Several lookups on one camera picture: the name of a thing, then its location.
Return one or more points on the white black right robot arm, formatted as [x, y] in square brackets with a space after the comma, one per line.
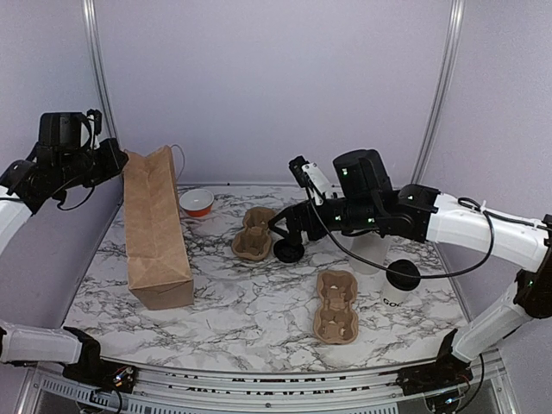
[423, 214]

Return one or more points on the brown cardboard cup carrier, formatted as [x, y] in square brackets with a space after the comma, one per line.
[254, 241]

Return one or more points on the white utensil holder cup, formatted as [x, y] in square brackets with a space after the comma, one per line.
[369, 247]

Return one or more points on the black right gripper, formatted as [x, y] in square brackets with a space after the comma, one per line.
[295, 214]

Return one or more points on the brown paper takeout bag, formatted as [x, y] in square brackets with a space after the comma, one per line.
[159, 272]

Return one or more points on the black plastic cup lid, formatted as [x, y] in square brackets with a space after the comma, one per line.
[403, 275]

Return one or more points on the right aluminium corner post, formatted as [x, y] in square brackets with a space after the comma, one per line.
[445, 75]

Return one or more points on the white paper coffee cup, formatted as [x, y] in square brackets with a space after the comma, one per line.
[391, 297]

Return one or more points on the aluminium corner post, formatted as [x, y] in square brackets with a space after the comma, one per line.
[445, 75]
[97, 62]

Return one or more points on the orange white bowl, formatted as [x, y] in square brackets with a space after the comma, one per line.
[197, 202]

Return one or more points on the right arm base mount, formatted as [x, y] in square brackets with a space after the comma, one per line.
[445, 371]

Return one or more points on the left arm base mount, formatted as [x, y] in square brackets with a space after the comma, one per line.
[92, 370]

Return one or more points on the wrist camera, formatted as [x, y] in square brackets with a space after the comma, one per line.
[311, 178]
[95, 118]

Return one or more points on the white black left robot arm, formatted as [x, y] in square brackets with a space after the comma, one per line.
[66, 155]

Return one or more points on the left aluminium corner post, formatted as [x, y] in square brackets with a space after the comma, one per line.
[97, 62]

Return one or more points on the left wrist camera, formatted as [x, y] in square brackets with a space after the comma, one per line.
[95, 118]

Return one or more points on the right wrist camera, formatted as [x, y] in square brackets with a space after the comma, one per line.
[311, 178]

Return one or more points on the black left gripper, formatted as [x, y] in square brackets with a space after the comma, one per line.
[113, 164]

